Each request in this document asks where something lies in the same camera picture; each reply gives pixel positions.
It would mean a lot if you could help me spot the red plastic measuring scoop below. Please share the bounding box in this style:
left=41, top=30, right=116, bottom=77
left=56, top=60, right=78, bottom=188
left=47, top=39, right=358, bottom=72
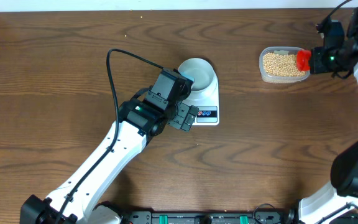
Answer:
left=296, top=49, right=311, bottom=72

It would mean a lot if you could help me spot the light blue round bowl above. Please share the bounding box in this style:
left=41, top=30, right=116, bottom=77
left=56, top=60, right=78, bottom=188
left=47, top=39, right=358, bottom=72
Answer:
left=178, top=58, right=216, bottom=91

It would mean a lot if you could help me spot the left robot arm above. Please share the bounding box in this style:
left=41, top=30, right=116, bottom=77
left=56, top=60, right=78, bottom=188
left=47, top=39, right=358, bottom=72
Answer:
left=19, top=68, right=198, bottom=223

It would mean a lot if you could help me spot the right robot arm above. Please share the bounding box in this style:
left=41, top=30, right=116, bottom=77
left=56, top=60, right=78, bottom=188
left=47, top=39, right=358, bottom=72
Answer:
left=293, top=7, right=358, bottom=223

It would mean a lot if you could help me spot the white digital kitchen scale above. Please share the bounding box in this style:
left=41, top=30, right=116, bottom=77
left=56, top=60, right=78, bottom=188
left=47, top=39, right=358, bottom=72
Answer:
left=183, top=73, right=220, bottom=126

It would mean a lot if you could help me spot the soybeans pile in container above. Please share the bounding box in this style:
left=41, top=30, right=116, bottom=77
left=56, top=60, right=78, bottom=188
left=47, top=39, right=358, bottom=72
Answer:
left=262, top=53, right=306, bottom=77

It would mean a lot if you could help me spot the clear plastic container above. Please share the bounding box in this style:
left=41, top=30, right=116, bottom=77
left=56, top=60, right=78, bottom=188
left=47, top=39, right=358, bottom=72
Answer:
left=259, top=47, right=310, bottom=83

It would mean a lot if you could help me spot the left black cable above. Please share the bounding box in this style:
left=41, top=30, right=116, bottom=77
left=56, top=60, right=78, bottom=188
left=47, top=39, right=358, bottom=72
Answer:
left=53, top=48, right=164, bottom=224

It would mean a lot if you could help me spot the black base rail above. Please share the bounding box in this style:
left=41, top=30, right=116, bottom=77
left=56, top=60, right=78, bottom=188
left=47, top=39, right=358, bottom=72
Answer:
left=121, top=210, right=297, bottom=224

